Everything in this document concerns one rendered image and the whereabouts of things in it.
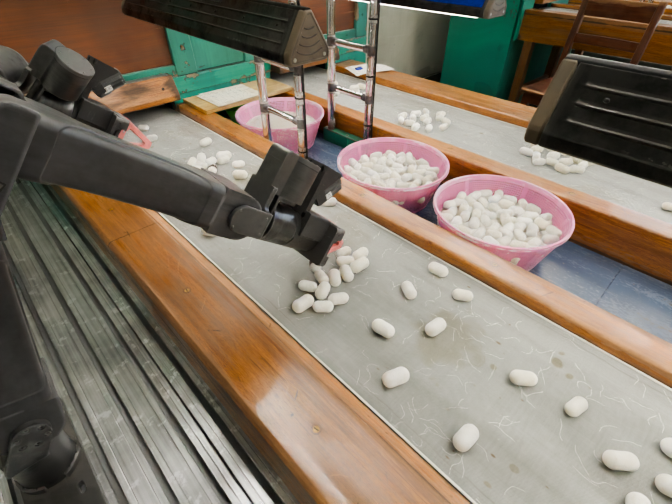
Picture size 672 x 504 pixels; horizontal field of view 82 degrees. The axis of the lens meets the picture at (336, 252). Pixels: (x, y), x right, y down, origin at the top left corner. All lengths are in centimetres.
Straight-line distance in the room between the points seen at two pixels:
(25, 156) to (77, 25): 96
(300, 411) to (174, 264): 34
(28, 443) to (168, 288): 25
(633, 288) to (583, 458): 44
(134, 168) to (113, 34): 96
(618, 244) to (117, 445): 93
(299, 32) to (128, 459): 62
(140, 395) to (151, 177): 36
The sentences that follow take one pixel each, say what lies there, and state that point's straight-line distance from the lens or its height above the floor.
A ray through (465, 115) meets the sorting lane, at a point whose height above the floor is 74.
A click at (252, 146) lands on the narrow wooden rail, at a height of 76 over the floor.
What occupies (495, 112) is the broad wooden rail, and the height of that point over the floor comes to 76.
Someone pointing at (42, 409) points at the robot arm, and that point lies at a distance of 54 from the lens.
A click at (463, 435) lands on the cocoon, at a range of 50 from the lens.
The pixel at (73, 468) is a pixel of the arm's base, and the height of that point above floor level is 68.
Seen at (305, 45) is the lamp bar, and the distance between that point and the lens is 64.
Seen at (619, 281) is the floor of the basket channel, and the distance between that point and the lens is 93.
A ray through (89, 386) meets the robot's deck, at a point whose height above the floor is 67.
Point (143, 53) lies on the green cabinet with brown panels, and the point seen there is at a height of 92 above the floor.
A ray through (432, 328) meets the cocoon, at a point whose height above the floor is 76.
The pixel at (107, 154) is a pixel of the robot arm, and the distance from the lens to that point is 40.
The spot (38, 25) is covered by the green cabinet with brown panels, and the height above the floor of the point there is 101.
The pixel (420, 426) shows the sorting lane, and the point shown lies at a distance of 52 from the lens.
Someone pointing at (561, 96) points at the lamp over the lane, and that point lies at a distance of 42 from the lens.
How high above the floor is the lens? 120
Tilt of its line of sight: 40 degrees down
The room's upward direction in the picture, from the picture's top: straight up
